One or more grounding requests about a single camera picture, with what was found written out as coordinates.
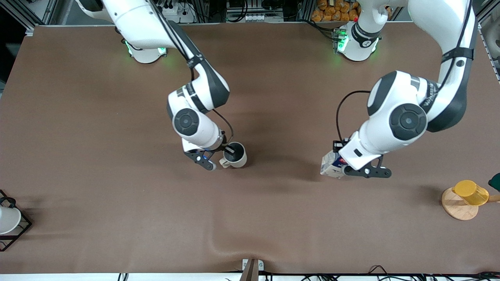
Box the beige mug with handle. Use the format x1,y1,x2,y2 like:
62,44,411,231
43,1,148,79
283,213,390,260
219,142,248,169

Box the blue white milk carton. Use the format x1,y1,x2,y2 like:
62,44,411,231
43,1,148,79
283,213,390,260
320,151,349,179

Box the yellow plastic cup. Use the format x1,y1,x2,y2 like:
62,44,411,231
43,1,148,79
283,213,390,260
452,180,489,206

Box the brown table mat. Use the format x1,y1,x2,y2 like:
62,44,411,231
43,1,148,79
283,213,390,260
0,21,500,274

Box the round wooden stand base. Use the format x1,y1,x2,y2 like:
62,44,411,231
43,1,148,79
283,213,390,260
441,187,479,221

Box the white power strip with plugs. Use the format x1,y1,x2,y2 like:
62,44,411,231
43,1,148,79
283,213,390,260
158,0,196,24

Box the bag of orange snacks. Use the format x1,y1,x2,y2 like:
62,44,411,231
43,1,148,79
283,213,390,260
311,0,361,23

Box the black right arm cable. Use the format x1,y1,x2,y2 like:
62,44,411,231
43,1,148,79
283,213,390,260
150,0,234,147

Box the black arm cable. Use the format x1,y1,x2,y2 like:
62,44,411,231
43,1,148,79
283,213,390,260
336,0,475,143
150,0,234,147

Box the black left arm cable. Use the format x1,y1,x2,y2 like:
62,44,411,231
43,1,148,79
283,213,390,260
336,0,475,143

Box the grey camera pole clamp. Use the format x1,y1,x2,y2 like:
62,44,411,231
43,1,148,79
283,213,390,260
241,258,264,281

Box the aluminium frame profile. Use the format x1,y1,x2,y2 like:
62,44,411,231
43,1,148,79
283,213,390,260
471,0,500,83
8,0,60,31

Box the black wire rack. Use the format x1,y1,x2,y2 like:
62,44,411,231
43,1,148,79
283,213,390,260
0,190,32,252

